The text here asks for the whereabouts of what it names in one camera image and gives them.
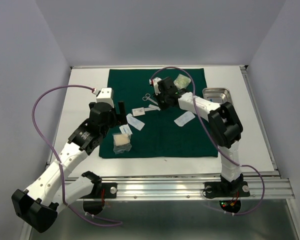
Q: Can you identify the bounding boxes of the curved steel scissors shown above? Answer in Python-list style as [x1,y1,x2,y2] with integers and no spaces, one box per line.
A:
[142,93,158,105]

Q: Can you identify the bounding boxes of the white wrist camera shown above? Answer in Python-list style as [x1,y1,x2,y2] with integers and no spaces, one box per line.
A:
[149,77,162,95]
[96,87,114,108]

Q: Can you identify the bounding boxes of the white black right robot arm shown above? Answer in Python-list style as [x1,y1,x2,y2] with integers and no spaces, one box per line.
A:
[149,77,244,199]

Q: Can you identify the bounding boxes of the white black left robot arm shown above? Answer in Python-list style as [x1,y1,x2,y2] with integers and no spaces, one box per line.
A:
[11,101,127,233]

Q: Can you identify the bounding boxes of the white paper strip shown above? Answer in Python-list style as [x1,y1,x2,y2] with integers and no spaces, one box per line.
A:
[146,104,161,111]

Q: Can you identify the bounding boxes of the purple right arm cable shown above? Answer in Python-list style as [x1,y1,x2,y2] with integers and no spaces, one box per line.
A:
[149,66,266,217]

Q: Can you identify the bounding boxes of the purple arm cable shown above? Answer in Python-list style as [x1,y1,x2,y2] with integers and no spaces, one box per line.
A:
[149,66,266,217]
[31,84,123,227]

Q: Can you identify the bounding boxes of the green surgical drape cloth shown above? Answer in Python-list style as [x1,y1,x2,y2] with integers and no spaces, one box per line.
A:
[99,69,218,159]

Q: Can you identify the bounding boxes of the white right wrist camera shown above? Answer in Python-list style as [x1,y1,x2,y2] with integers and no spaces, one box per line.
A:
[149,77,162,95]

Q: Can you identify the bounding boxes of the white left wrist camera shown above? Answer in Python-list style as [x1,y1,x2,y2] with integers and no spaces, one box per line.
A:
[96,87,114,108]

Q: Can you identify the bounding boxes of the long white blue pouch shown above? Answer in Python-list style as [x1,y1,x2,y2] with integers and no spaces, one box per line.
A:
[126,113,145,131]

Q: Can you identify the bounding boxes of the green printed gauze packet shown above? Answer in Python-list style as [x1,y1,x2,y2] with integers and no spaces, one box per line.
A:
[173,74,192,90]

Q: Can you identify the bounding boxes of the small white blue packet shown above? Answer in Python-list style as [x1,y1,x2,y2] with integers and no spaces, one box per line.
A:
[119,124,133,135]

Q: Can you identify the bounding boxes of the aluminium front rail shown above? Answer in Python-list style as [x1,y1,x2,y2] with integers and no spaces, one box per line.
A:
[102,175,295,202]

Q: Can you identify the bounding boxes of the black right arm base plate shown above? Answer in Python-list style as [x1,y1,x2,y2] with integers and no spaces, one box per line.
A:
[203,181,251,199]

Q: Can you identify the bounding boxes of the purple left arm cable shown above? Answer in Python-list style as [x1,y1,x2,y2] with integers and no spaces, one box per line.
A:
[31,84,123,227]

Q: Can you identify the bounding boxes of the small suture needle packet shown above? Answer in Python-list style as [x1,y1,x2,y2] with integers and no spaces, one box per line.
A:
[131,107,146,117]

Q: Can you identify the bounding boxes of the stainless steel instrument tray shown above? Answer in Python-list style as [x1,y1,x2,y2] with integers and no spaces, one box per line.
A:
[202,87,233,104]

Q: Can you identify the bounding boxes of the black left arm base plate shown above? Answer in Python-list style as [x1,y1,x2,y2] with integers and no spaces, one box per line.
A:
[81,182,118,200]

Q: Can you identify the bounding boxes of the clear bag beige gauze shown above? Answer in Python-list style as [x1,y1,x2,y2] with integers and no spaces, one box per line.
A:
[113,133,132,154]

